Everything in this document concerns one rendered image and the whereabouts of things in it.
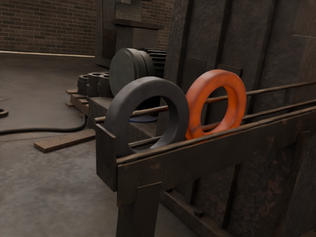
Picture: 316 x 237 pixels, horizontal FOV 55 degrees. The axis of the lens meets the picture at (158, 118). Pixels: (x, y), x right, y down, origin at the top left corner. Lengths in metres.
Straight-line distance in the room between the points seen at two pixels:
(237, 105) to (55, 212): 1.00
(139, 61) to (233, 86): 1.29
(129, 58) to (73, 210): 0.99
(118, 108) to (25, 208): 1.06
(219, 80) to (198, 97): 0.07
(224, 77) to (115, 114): 0.27
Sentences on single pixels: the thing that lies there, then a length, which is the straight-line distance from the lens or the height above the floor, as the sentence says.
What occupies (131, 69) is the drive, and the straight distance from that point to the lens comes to 1.95.
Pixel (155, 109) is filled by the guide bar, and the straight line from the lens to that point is 0.66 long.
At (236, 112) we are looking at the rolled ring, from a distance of 0.76.
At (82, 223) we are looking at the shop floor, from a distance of 1.42.
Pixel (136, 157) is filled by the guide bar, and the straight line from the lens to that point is 0.56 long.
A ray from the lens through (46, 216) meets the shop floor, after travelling 1.47.
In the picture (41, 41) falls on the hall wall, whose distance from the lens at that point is 6.80.
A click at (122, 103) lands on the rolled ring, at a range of 0.53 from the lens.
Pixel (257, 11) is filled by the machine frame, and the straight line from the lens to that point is 1.20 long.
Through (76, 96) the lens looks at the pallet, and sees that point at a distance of 2.87.
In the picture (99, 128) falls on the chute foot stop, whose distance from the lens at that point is 0.57.
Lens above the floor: 0.84
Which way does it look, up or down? 17 degrees down
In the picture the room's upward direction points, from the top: 8 degrees clockwise
